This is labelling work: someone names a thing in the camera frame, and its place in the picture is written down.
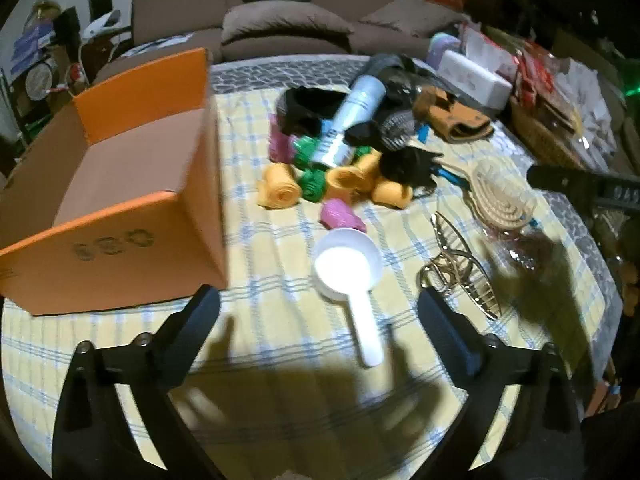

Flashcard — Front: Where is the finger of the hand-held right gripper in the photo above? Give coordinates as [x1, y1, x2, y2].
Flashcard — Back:
[526, 162, 640, 211]

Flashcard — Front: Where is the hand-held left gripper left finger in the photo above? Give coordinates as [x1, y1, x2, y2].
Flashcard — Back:
[51, 284, 223, 480]

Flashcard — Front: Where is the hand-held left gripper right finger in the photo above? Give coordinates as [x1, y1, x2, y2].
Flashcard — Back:
[416, 286, 587, 480]

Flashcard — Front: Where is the orange cardboard box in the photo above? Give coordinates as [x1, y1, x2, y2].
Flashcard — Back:
[0, 47, 231, 317]

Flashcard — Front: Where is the wicker basket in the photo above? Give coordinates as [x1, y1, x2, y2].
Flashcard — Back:
[509, 99, 587, 167]

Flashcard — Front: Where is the wooden paddle hair brush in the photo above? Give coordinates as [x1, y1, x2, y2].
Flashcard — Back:
[452, 156, 538, 231]

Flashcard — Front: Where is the gold metal claw clip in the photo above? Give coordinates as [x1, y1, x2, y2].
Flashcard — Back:
[419, 211, 502, 321]

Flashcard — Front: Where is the clear plastic item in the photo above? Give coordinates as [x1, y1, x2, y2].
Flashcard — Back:
[482, 224, 547, 272]

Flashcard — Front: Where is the yellow checked tablecloth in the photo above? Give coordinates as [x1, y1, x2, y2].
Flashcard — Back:
[0, 80, 603, 480]

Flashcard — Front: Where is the pile of packaged goods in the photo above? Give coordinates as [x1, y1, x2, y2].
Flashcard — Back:
[462, 24, 628, 161]

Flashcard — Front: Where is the orange knit cloth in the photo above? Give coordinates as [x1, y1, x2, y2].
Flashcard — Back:
[412, 85, 496, 144]

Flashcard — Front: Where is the white plastic scoop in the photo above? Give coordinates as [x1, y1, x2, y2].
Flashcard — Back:
[311, 228, 386, 368]

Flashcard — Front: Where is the white tissue box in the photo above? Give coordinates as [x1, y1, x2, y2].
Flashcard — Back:
[437, 50, 514, 111]

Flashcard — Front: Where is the pile of colourful foam rolls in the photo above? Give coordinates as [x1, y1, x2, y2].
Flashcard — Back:
[257, 114, 415, 234]

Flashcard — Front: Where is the round black hair brush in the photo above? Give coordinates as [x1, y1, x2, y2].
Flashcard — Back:
[376, 109, 420, 152]

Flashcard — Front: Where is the lilac container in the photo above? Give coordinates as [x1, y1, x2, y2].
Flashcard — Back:
[427, 32, 464, 69]

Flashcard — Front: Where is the small brown pillow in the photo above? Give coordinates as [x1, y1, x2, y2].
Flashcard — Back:
[359, 0, 467, 39]

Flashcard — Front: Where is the black cloth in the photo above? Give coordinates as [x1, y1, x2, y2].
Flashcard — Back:
[276, 86, 352, 137]

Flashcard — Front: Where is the cluttered storage shelf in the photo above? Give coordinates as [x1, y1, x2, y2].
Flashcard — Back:
[0, 0, 132, 128]

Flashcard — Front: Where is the large brown pillow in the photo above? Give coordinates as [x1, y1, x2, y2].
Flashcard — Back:
[220, 0, 357, 47]

